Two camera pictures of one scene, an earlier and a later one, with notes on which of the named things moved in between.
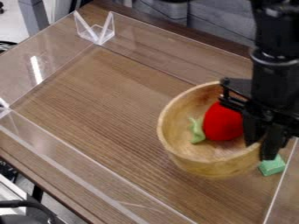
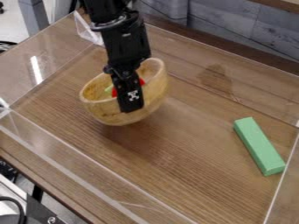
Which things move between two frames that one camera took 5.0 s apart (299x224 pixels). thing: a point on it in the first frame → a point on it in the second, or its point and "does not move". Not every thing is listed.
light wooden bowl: [213, 157] → [102, 105]
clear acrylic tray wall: [86, 80] does not move
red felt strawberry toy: [224, 122] → [115, 88]
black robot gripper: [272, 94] → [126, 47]
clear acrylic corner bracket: [95, 33] does not move
